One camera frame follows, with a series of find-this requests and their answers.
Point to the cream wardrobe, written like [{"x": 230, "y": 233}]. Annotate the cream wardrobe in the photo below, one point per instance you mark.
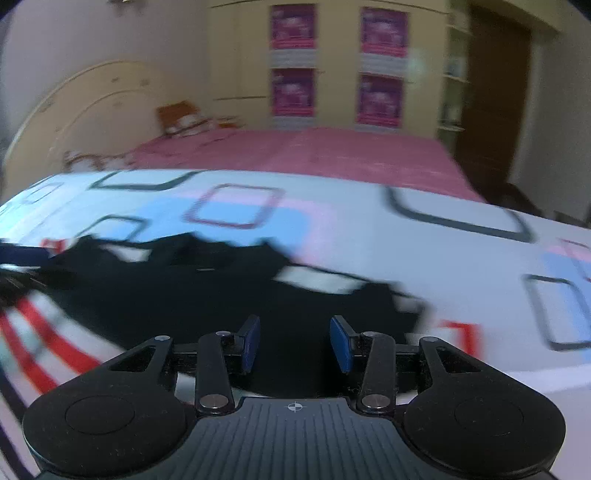
[{"x": 337, "y": 69}]

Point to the cream open shelf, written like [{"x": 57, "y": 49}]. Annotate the cream open shelf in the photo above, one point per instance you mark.
[{"x": 455, "y": 74}]

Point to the wooden bed frame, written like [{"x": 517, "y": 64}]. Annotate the wooden bed frame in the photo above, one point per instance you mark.
[{"x": 572, "y": 218}]

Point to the purple wall poster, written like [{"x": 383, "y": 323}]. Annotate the purple wall poster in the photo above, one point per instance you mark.
[
  {"x": 379, "y": 99},
  {"x": 293, "y": 27},
  {"x": 293, "y": 94},
  {"x": 384, "y": 30}
]

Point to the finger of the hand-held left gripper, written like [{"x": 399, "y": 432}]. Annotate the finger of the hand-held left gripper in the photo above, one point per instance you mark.
[
  {"x": 21, "y": 254},
  {"x": 16, "y": 281}
]

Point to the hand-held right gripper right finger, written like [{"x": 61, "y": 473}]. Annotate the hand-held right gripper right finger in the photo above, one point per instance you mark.
[{"x": 340, "y": 344}]

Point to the orange cartoon pillow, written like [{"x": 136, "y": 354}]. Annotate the orange cartoon pillow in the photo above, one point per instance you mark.
[{"x": 182, "y": 119}]

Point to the dark wooden door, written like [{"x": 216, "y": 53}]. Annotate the dark wooden door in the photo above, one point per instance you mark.
[{"x": 496, "y": 101}]

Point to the white cartoon pillow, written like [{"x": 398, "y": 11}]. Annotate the white cartoon pillow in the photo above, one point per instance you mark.
[{"x": 224, "y": 123}]

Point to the striped knit sweater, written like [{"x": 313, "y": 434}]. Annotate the striped knit sweater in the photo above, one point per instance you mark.
[{"x": 221, "y": 286}]

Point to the silver wall lamp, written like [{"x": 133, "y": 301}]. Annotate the silver wall lamp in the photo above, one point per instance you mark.
[{"x": 123, "y": 2}]

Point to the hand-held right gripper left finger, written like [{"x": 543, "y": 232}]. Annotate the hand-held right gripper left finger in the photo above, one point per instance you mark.
[{"x": 251, "y": 344}]

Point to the cream arched headboard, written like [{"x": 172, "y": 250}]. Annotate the cream arched headboard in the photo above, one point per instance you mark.
[{"x": 78, "y": 106}]

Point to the pink bed sheet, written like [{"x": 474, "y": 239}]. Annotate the pink bed sheet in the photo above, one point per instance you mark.
[{"x": 314, "y": 157}]

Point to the patterned white bed sheet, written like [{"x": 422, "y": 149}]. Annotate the patterned white bed sheet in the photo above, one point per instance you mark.
[{"x": 351, "y": 230}]

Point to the flat printed pillow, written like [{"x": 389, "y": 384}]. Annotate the flat printed pillow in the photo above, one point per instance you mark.
[{"x": 94, "y": 160}]

